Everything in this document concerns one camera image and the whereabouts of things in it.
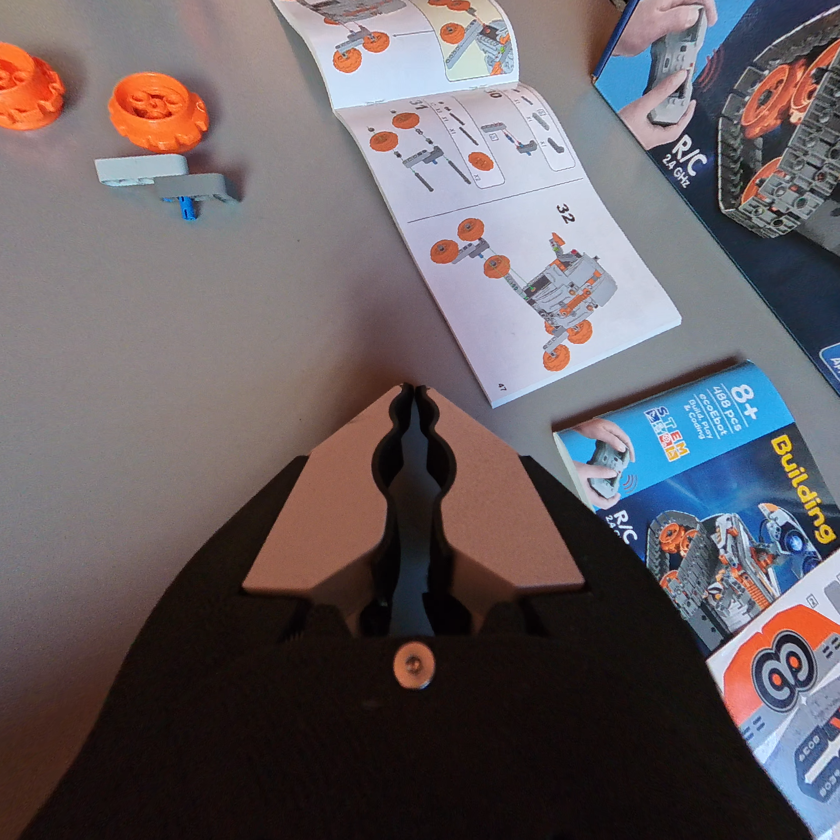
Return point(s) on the blue cover booklet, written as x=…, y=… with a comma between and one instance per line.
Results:
x=689, y=472

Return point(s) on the blue robot kit box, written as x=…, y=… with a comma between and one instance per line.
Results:
x=754, y=164

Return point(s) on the grey beam assembly blue pin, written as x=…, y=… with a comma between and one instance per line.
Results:
x=138, y=169

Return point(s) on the sticker sheet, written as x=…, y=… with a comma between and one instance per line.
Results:
x=787, y=689

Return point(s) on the open instruction booklet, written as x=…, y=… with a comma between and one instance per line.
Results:
x=525, y=197

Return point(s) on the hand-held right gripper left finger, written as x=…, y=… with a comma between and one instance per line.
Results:
x=315, y=525

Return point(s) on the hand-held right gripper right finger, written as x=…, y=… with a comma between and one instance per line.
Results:
x=512, y=525

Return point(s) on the orange toothed wheel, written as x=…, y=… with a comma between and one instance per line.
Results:
x=26, y=88
x=157, y=111

